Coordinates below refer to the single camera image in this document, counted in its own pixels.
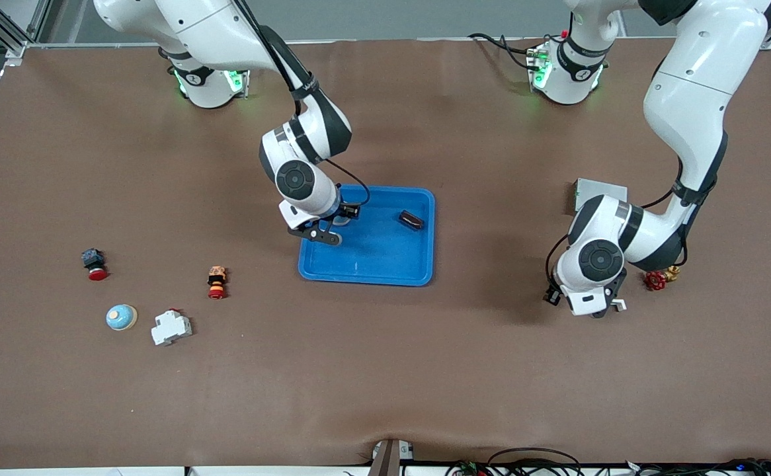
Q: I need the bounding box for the blue plastic tray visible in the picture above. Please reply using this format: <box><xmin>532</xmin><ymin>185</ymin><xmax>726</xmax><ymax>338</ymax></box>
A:
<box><xmin>298</xmin><ymin>184</ymin><xmax>436</xmax><ymax>287</ymax></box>

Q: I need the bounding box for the red handwheel brass valve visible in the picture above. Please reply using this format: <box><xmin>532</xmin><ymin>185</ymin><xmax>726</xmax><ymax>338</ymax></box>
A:
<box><xmin>645</xmin><ymin>266</ymin><xmax>681</xmax><ymax>292</ymax></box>

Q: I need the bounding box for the grey metal box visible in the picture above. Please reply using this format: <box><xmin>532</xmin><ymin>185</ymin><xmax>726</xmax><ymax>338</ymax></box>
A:
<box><xmin>573</xmin><ymin>178</ymin><xmax>629</xmax><ymax>216</ymax></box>

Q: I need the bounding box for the brown table cover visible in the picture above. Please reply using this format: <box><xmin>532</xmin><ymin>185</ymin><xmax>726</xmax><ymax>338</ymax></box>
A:
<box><xmin>0</xmin><ymin>38</ymin><xmax>771</xmax><ymax>467</ymax></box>

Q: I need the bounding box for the white circuit breaker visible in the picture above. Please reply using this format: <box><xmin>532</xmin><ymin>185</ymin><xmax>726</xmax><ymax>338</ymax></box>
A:
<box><xmin>151</xmin><ymin>309</ymin><xmax>193</xmax><ymax>346</ymax></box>

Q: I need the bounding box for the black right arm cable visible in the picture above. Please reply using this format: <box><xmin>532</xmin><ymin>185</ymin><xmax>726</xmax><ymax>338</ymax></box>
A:
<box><xmin>230</xmin><ymin>0</ymin><xmax>372</xmax><ymax>225</ymax></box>

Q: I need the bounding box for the black cable bundle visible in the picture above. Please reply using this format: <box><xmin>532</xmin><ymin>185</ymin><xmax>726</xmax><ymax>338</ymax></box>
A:
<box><xmin>445</xmin><ymin>448</ymin><xmax>771</xmax><ymax>476</ymax></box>

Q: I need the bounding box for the black left base cable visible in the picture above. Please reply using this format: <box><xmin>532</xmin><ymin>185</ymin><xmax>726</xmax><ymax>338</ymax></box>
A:
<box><xmin>467</xmin><ymin>32</ymin><xmax>540</xmax><ymax>71</ymax></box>

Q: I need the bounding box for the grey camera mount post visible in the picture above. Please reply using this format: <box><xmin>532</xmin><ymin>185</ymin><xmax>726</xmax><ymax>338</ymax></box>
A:
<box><xmin>369</xmin><ymin>440</ymin><xmax>416</xmax><ymax>476</ymax></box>

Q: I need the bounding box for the red pushbutton switch black body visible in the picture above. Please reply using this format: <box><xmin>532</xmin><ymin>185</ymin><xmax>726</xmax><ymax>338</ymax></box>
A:
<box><xmin>81</xmin><ymin>248</ymin><xmax>109</xmax><ymax>282</ymax></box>

